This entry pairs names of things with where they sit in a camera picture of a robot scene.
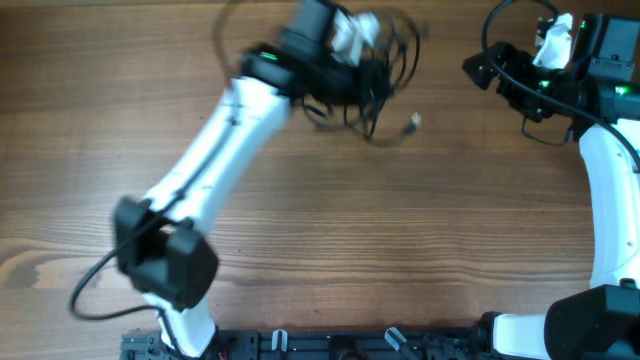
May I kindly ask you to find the black USB-A cable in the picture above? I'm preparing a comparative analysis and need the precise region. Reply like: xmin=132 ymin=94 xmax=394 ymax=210
xmin=299 ymin=2 xmax=424 ymax=149

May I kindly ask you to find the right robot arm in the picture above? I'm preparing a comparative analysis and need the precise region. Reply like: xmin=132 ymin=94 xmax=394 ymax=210
xmin=462 ymin=14 xmax=639 ymax=359

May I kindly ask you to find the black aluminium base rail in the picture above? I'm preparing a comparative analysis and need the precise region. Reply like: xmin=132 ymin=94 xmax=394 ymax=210
xmin=119 ymin=327 xmax=496 ymax=360

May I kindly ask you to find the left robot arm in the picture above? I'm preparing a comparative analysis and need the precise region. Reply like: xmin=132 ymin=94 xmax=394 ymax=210
xmin=114 ymin=1 xmax=381 ymax=359

